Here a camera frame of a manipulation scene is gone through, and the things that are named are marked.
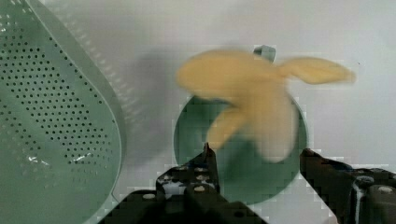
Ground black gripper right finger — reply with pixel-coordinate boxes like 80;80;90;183
300;148;396;224

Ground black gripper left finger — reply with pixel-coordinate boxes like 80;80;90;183
98;144;268;224

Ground yellow plush peeled banana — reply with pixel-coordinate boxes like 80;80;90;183
177;49;356;162

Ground green mug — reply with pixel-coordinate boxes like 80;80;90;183
174;45;307;204

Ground green perforated colander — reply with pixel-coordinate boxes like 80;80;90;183
0;0;125;224

